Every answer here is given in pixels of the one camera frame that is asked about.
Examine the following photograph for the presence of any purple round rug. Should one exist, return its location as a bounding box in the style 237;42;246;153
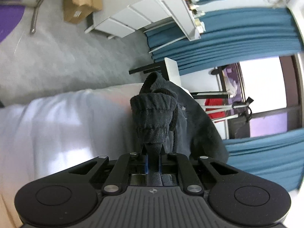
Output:
0;0;25;42

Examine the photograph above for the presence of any white tripod stand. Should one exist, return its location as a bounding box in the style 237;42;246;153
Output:
190;92;253;123

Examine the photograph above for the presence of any teal curtain right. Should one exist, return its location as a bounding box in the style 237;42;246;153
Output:
223;128;303;192

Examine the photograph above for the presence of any dark window frame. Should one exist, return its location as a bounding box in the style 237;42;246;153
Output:
215;56;303;139

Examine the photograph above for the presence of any dark grey hooded sweatshirt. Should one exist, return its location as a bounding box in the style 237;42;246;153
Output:
130;73;228;188

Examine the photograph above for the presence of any white drawer desk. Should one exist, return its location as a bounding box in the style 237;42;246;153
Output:
85;0;201;41

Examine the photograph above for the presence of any teal curtain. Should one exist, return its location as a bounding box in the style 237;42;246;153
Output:
146;8;303;75
223;128;303;192

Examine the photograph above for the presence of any brown cardboard box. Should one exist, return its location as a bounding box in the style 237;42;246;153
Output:
63;0;103;24

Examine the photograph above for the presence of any teal curtain left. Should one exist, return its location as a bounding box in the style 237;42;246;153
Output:
146;8;303;75

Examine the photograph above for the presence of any metal chair leg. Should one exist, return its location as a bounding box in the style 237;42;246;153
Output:
30;0;44;35

